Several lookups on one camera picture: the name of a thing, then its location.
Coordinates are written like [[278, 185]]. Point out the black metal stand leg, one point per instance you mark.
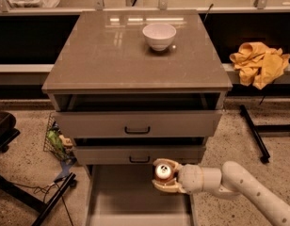
[[258, 130]]

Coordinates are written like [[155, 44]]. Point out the grey drawer cabinet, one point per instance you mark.
[[107, 66]]

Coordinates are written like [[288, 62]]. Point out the top grey drawer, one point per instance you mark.
[[137, 124]]

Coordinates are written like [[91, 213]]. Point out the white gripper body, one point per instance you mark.
[[190, 178]]

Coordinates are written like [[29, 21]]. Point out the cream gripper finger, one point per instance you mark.
[[175, 165], [170, 187]]

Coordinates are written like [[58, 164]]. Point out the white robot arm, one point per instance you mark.
[[228, 182]]

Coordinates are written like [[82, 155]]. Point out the white ceramic bowl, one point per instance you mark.
[[159, 36]]

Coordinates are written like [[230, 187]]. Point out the yellow crumpled cloth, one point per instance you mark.
[[258, 64]]

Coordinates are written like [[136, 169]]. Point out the middle grey drawer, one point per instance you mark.
[[119, 155]]

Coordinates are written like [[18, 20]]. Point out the wire basket with items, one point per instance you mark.
[[55, 143]]

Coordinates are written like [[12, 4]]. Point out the red coke can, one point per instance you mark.
[[163, 172]]

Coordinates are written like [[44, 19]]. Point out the black chair base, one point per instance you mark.
[[28, 165]]

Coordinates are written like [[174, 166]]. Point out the open bottom grey drawer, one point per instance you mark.
[[123, 195]]

